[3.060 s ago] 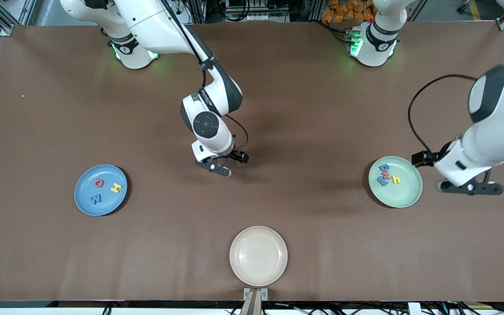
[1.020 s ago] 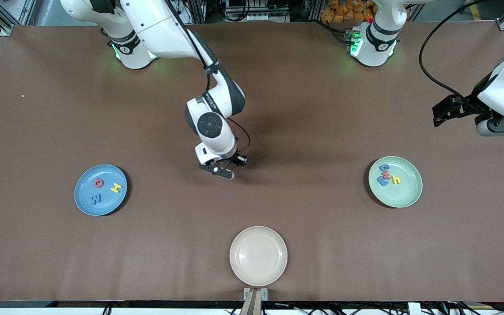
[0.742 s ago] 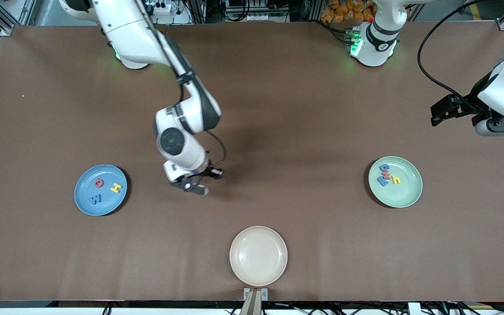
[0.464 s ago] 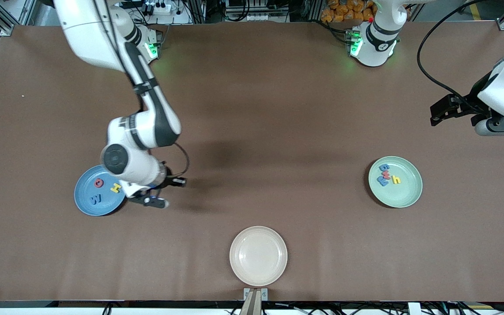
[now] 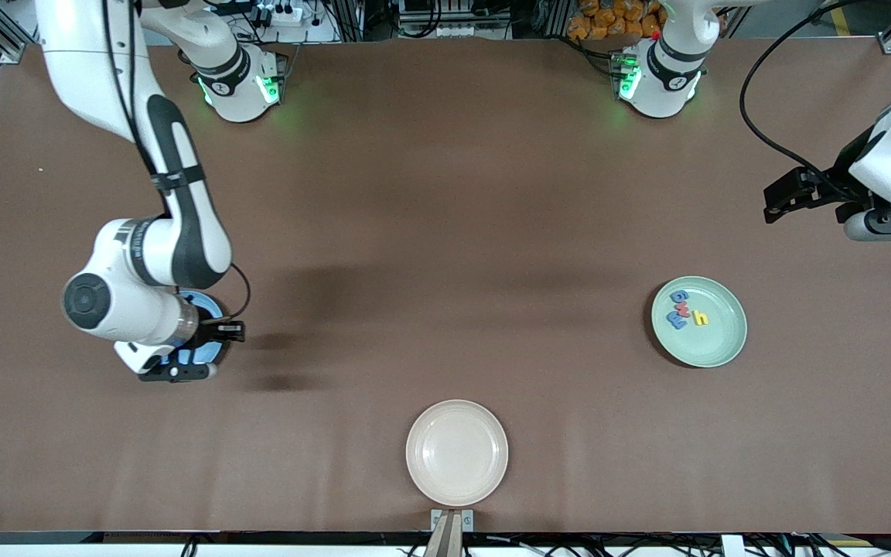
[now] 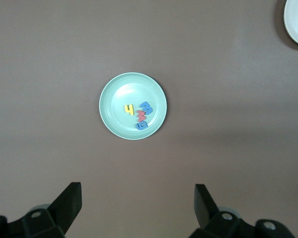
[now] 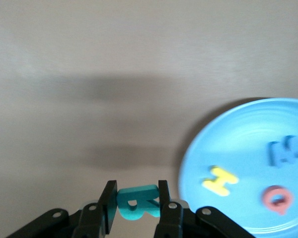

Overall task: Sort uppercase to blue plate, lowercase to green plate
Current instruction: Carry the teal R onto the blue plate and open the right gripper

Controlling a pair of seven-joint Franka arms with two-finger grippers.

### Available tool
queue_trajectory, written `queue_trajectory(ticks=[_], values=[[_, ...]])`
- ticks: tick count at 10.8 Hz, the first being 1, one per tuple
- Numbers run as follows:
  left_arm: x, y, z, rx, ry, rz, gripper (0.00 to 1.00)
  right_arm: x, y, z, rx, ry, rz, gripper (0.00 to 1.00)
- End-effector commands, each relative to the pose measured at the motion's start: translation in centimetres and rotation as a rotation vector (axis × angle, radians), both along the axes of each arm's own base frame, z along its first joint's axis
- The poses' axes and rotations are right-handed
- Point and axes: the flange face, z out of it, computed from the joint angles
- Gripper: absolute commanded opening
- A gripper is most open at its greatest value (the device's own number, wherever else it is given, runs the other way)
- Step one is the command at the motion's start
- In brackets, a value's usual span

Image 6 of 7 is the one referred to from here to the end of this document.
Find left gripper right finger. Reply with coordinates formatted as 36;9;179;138
193;183;243;238

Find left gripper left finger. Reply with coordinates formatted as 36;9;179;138
22;181;83;238

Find blue foam letter g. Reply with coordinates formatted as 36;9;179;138
135;120;149;131

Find yellow foam lowercase h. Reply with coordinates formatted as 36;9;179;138
124;104;135;117

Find blue foam lowercase m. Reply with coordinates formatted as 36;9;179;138
141;101;153;116

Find green plate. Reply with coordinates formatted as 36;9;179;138
98;72;168;141

